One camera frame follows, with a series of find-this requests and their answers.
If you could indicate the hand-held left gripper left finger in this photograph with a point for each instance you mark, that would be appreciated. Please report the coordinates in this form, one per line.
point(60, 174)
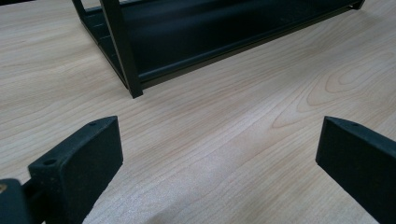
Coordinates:
point(81, 165)

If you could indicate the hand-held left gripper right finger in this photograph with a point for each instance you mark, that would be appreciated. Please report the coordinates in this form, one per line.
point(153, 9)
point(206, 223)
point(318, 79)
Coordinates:
point(361, 161)

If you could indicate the black metal two-tier rack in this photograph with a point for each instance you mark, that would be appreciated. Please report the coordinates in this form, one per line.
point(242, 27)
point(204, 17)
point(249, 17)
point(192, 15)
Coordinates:
point(174, 37)

